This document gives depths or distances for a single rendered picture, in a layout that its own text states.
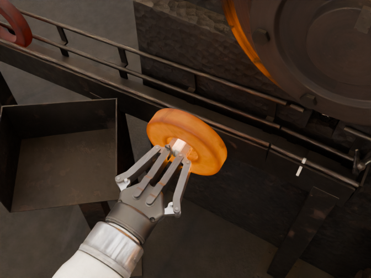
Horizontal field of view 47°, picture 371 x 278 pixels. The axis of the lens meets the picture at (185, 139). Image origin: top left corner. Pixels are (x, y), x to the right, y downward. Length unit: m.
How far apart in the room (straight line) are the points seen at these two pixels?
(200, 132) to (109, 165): 0.37
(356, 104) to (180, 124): 0.28
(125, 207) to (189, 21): 0.44
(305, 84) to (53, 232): 1.22
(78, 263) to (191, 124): 0.28
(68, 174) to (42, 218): 0.67
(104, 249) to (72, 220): 1.01
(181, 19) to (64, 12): 1.51
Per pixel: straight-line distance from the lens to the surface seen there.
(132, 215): 0.68
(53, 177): 1.06
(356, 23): 0.54
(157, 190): 0.71
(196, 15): 0.95
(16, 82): 2.12
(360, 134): 0.94
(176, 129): 0.73
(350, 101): 0.64
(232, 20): 0.74
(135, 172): 0.74
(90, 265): 0.65
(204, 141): 0.71
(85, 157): 1.06
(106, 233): 0.66
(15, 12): 1.26
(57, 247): 1.64
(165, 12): 0.96
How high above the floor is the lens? 1.48
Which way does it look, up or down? 56 degrees down
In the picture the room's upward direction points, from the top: straight up
